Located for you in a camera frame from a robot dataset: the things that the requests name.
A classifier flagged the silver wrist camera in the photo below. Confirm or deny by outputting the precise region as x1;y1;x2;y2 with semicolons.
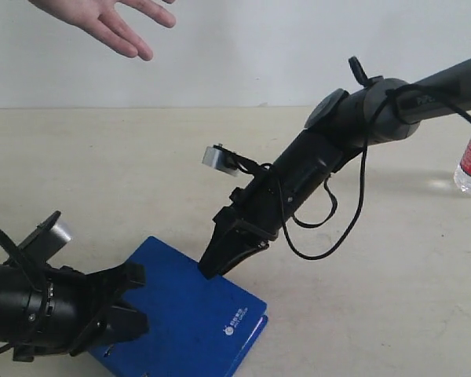
19;210;73;264
202;145;239;177

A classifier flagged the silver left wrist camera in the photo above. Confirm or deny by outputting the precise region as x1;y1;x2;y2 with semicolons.
19;210;73;264

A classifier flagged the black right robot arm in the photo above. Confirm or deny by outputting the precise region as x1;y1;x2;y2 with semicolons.
198;57;471;279

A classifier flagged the blue ring binder notebook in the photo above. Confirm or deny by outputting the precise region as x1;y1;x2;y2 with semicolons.
89;236;268;377

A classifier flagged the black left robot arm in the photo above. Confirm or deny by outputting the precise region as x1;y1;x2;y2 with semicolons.
0;262;149;362

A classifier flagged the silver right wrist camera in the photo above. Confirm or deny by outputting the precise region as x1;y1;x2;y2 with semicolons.
202;145;239;177

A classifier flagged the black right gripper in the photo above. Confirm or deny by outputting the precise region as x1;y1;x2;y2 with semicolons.
199;164;294;277

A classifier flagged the person's open hand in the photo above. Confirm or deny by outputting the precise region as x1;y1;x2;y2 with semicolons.
31;0;177;61

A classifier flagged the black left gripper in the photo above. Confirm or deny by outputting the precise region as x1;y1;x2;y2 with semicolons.
13;262;148;361

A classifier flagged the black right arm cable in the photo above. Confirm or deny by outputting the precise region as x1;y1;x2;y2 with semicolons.
280;58;471;261

